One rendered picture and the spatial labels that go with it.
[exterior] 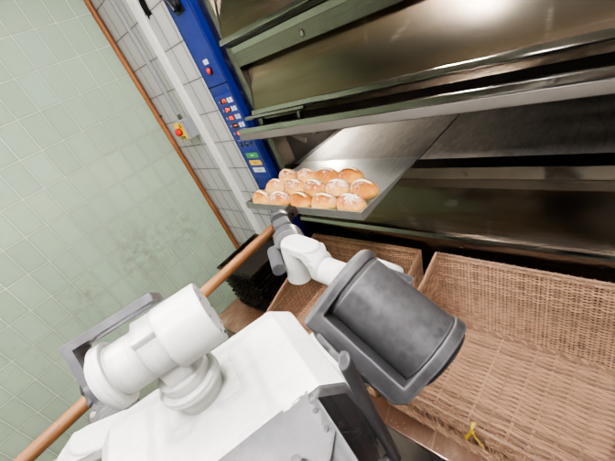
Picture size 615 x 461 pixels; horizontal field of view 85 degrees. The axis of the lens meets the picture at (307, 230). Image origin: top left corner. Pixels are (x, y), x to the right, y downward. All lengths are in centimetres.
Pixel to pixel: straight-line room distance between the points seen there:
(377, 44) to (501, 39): 31
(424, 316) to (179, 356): 25
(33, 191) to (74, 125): 38
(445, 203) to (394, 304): 82
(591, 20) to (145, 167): 196
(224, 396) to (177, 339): 9
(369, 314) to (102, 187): 186
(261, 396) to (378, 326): 14
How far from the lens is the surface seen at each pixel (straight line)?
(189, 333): 33
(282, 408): 35
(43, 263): 211
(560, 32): 89
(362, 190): 102
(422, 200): 121
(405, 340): 39
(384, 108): 91
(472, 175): 108
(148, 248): 221
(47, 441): 96
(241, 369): 40
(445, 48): 96
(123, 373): 35
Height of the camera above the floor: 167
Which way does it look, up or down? 30 degrees down
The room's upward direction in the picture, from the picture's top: 25 degrees counter-clockwise
